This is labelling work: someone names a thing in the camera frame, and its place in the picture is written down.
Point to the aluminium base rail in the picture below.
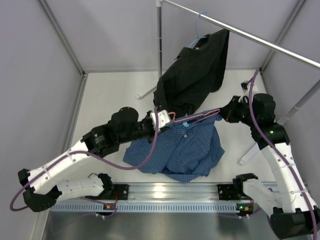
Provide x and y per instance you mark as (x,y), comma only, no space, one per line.
(172,191)

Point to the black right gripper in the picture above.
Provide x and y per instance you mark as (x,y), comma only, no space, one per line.
(228,112)

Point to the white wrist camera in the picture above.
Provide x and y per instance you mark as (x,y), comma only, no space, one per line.
(161,120)
(246,88)

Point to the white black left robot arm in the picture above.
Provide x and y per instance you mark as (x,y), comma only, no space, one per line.
(47,185)

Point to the black pinstriped shirt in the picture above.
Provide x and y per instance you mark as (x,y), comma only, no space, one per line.
(196,73)

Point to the white left rack foot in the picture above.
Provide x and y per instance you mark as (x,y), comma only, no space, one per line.
(145,93)

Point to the silver rack pole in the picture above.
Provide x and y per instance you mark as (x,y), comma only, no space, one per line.
(305,98)
(159,4)

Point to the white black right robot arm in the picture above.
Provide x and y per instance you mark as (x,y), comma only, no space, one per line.
(292,212)

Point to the silver left rack pole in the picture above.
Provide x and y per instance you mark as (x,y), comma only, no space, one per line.
(159,4)

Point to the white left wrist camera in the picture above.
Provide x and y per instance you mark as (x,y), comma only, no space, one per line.
(161,120)

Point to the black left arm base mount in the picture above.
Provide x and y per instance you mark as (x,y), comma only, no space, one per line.
(118,192)

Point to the blue checked shirt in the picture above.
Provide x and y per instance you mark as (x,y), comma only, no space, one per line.
(183,152)

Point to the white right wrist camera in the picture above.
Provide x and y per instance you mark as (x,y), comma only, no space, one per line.
(246,88)

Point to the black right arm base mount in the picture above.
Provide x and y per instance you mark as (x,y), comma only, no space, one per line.
(230,192)

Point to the blue wire hanger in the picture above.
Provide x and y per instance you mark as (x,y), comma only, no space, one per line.
(197,32)

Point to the grey slotted cable duct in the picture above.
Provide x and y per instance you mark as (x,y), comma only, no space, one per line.
(144,207)

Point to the silver clothes rack top bar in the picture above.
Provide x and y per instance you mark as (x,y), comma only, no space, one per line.
(272,46)

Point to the pink wire hanger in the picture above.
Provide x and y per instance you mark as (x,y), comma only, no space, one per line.
(198,117)

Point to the silver right rack pole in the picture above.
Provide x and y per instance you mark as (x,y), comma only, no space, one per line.
(305,98)

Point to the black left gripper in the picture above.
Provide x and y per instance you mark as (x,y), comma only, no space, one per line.
(152,134)

